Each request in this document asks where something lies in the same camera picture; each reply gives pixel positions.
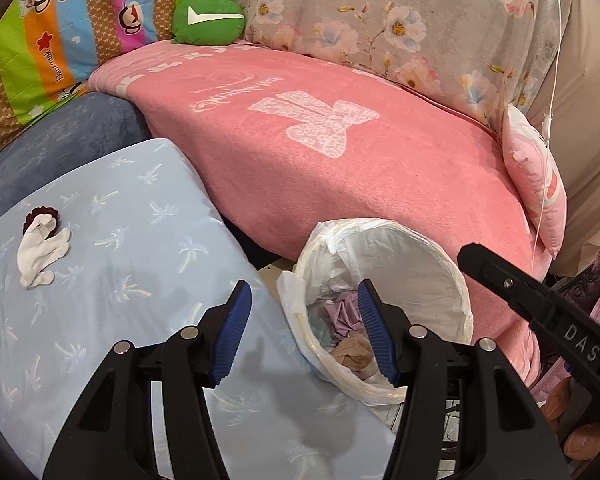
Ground white cable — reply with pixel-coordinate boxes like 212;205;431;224
532;0;564;271

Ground person's right hand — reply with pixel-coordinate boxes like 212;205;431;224
542;382;600;461

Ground beige stocking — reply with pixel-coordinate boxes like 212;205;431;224
330;332;381;377

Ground small pink pillow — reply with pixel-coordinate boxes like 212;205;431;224
501;104;568;261

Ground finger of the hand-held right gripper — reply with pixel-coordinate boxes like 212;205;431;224
456;243;565;329

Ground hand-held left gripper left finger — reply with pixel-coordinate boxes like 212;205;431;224
42;280;253;480

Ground dark red scrunchie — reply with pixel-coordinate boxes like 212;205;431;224
22;206;61;235

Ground striped monkey print quilt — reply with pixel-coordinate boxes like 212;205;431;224
0;0;196;151

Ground beige cloth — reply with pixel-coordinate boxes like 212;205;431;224
527;0;600;277

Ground grey green cloth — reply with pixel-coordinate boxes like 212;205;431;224
307;312;332;347

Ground green cushion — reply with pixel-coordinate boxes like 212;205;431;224
172;0;246;47

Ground waste bin with white bag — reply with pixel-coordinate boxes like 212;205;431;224
277;217;476;406

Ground blue grey cushion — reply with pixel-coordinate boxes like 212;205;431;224
0;91;153;233

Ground pink blanket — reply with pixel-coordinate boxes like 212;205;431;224
87;39;556;388

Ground floral quilt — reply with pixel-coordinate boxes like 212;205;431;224
190;0;578;136

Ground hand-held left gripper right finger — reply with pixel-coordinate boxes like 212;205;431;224
357;280;571;480

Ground white glove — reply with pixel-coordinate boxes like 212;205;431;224
16;214;72;290

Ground light blue palm print pillow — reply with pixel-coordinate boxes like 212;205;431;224
0;139;411;480

